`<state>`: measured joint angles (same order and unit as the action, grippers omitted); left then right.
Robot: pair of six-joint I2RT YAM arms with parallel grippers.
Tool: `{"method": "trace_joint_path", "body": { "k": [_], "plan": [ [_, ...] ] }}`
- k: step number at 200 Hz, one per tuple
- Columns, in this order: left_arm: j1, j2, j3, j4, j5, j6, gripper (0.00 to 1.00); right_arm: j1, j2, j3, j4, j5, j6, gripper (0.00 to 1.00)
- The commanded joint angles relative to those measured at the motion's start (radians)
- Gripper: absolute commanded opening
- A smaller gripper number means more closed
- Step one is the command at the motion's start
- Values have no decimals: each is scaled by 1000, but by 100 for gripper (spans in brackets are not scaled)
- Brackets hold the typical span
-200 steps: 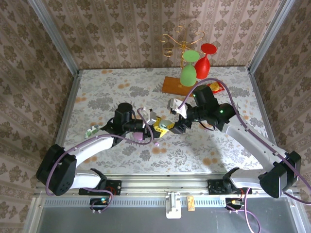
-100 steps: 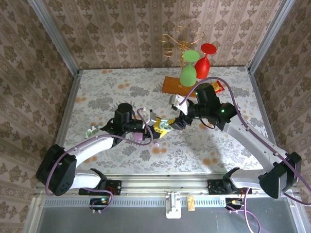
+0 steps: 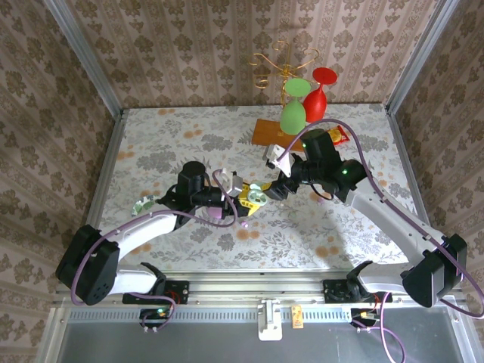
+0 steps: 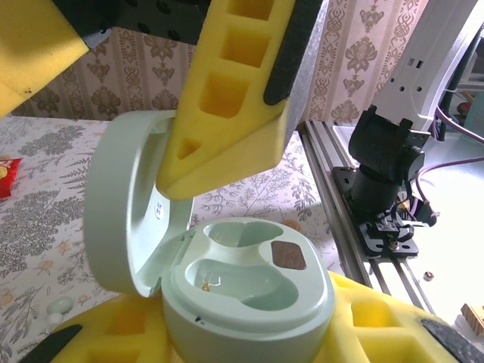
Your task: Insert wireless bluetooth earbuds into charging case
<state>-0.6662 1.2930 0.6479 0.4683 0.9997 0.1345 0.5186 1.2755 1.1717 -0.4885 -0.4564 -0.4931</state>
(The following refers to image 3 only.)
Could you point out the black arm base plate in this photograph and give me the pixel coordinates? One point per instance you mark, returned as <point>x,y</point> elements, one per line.
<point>181,291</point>
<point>334,291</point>

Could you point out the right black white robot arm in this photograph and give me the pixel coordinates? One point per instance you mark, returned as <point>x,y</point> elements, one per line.
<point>431,280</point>

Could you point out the red snack packet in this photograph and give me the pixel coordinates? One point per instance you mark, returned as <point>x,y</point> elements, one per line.
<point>338,136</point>

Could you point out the white centre bracket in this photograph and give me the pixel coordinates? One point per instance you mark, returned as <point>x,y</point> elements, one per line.
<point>270,321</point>

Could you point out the grey metal panel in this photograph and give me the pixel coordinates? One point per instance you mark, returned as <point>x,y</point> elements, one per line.
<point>227,346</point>

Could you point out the aluminium table side rail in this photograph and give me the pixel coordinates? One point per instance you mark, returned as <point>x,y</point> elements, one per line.
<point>401,151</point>
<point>104,181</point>

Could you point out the small black controller board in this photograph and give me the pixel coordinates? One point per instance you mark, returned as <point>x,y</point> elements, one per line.
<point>155,314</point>
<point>363,315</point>

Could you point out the aluminium front mounting rail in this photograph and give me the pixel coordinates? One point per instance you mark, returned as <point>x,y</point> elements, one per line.
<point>257,291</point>

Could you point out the green wine glass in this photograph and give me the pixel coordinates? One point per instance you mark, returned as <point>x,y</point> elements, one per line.
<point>293,117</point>

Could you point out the aluminium frame post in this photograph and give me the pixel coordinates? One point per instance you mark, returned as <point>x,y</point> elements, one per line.
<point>85,56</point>
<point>417,53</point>

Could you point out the small leaf pattern plate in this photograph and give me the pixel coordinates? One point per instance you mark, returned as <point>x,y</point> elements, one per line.
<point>141,205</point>

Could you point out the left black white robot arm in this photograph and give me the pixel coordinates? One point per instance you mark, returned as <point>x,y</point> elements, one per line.
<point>98,272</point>

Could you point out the small orange tag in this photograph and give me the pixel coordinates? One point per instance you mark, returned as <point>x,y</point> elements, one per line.
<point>297,317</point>

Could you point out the red wine glass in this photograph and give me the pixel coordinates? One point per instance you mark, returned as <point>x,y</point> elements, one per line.
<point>315,104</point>

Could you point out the purple earbud case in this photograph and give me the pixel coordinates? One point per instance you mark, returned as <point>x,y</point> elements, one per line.
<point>215,213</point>

